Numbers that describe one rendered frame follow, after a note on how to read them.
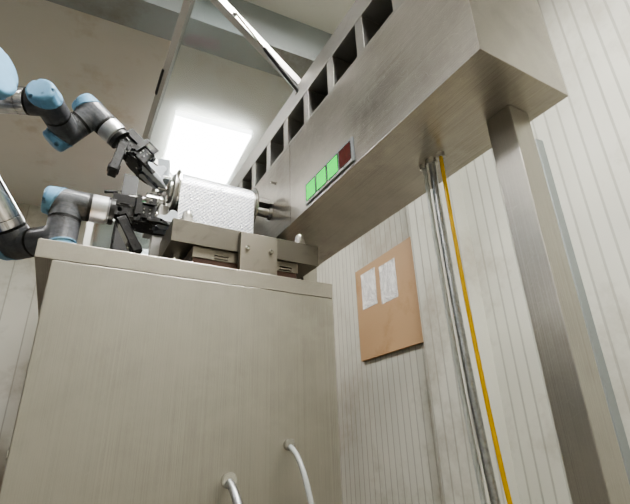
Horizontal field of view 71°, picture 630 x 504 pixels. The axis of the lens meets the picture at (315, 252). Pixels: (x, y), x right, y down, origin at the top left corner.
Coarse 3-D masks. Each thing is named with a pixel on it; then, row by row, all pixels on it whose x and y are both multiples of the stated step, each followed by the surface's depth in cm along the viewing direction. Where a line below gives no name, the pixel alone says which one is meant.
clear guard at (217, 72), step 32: (192, 32) 166; (224, 32) 158; (192, 64) 176; (224, 64) 167; (256, 64) 159; (192, 96) 188; (224, 96) 178; (256, 96) 169; (288, 96) 160; (160, 128) 215; (192, 128) 202; (224, 128) 190; (256, 128) 180; (192, 160) 217; (224, 160) 204
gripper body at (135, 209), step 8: (112, 200) 118; (120, 200) 120; (128, 200) 121; (136, 200) 122; (112, 208) 116; (120, 208) 120; (128, 208) 121; (136, 208) 120; (144, 208) 122; (152, 208) 123; (112, 216) 117; (128, 216) 120; (136, 216) 120; (144, 216) 120; (136, 224) 120; (144, 224) 120; (144, 232) 125
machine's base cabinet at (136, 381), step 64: (64, 320) 82; (128, 320) 87; (192, 320) 93; (256, 320) 101; (320, 320) 109; (64, 384) 78; (128, 384) 83; (192, 384) 89; (256, 384) 95; (320, 384) 103; (64, 448) 75; (128, 448) 79; (192, 448) 84; (256, 448) 90; (320, 448) 97
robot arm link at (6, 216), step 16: (0, 176) 108; (0, 192) 106; (0, 208) 106; (16, 208) 110; (0, 224) 107; (16, 224) 109; (0, 240) 109; (16, 240) 109; (0, 256) 112; (16, 256) 112; (32, 256) 112
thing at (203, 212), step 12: (180, 204) 130; (192, 204) 132; (204, 204) 134; (216, 204) 136; (180, 216) 129; (204, 216) 132; (216, 216) 134; (228, 216) 136; (240, 216) 139; (252, 216) 141; (228, 228) 135; (240, 228) 137; (252, 228) 139
